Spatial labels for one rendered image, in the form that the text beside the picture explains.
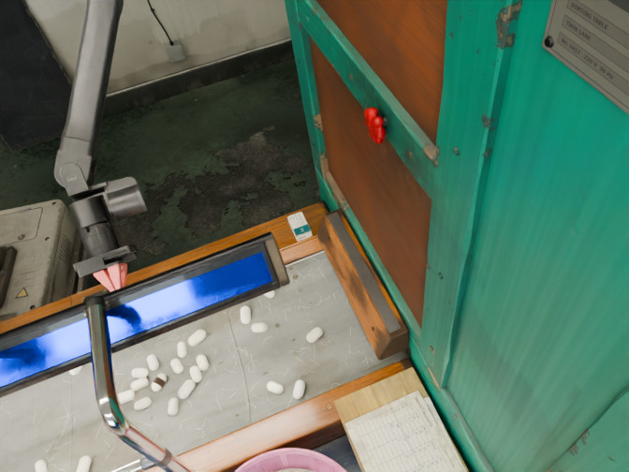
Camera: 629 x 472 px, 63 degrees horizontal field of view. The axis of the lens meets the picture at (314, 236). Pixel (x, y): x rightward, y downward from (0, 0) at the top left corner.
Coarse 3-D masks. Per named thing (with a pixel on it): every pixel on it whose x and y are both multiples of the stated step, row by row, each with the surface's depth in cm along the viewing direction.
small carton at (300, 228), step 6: (288, 216) 112; (294, 216) 112; (300, 216) 112; (288, 222) 113; (294, 222) 111; (300, 222) 111; (306, 222) 110; (294, 228) 110; (300, 228) 110; (306, 228) 109; (294, 234) 111; (300, 234) 109; (306, 234) 109
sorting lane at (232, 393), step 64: (320, 256) 110; (256, 320) 102; (320, 320) 101; (64, 384) 99; (128, 384) 98; (256, 384) 94; (320, 384) 93; (0, 448) 93; (64, 448) 92; (128, 448) 90; (192, 448) 89
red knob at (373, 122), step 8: (368, 112) 57; (376, 112) 57; (368, 120) 58; (376, 120) 57; (384, 120) 58; (368, 128) 59; (376, 128) 57; (384, 128) 57; (376, 136) 58; (384, 136) 57
